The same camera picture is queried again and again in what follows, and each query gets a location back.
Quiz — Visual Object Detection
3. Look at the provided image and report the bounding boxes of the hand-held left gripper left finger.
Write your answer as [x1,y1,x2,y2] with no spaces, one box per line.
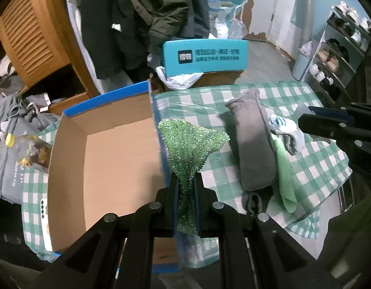
[29,173,180,289]

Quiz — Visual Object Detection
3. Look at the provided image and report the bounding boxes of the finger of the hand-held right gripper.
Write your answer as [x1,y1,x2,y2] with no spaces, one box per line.
[298,114,364,145]
[308,105,355,125]

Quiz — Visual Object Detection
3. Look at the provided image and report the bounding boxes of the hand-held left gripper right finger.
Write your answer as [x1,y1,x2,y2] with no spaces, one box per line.
[194,173,344,289]

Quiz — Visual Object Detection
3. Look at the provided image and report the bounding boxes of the green sparkly scouring cloth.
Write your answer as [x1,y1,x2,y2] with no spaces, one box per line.
[158,119,231,235]

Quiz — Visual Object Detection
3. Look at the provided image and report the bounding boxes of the light green cloth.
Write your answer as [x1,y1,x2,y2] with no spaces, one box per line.
[270,132,298,213]

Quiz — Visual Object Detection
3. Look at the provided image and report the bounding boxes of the blue cardboard box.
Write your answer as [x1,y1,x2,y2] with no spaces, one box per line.
[47,81,180,273]

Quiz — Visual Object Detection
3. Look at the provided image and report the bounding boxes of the grey fleece towel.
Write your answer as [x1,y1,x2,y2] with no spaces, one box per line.
[225,89,279,192]

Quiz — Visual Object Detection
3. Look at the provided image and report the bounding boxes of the green checkered tablecloth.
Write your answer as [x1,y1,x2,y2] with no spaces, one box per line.
[21,81,353,262]

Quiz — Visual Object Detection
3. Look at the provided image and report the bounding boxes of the grey sock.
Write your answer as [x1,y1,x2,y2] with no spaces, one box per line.
[282,134,299,156]

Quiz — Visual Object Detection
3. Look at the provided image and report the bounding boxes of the white blue-striped sock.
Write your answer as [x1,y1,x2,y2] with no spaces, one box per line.
[267,115,306,155]

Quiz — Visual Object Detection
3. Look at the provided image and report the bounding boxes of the rows of shoes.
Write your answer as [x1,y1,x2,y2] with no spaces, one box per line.
[310,1,371,97]

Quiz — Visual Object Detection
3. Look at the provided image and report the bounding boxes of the dark grey cloth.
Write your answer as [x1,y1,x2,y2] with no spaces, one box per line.
[243,192,264,216]

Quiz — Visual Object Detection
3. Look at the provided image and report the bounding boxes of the grey trash bin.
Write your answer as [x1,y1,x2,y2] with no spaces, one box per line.
[292,40,320,82]

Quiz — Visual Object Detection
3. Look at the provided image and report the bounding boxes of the grey shoe rack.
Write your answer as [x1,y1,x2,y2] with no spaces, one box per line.
[306,1,371,103]

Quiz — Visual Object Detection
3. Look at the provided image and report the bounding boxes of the white door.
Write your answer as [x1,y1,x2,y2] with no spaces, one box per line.
[269,0,310,52]

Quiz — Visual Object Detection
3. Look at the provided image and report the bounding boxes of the white plastic bag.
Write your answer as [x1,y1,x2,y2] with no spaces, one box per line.
[148,53,204,91]

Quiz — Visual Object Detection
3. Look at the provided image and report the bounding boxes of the white phone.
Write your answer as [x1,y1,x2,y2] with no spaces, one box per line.
[39,199,54,252]

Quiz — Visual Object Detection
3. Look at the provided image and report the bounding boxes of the teal box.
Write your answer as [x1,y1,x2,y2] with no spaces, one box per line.
[162,39,249,77]

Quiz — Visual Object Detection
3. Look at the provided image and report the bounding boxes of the blue clear plastic bag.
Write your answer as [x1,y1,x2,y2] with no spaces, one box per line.
[205,0,249,40]

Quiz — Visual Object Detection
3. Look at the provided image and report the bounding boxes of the yellow-capped bottle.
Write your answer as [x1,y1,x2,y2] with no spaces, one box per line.
[5,134,52,174]

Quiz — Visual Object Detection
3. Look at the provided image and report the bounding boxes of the grey printed bag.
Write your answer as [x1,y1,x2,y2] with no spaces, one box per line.
[0,93,63,200]

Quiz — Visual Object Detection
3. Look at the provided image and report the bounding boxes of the black coat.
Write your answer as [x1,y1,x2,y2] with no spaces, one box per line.
[79,0,154,80]

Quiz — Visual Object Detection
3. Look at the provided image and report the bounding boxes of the dark olive jacket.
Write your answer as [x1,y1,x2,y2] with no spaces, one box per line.
[110,0,211,55]

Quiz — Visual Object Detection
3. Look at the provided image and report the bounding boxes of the white shirt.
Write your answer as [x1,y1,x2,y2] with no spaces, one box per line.
[65,0,105,94]

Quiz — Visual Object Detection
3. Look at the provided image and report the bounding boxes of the wooden louvered wardrobe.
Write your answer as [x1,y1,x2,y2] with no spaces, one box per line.
[0,0,99,97]

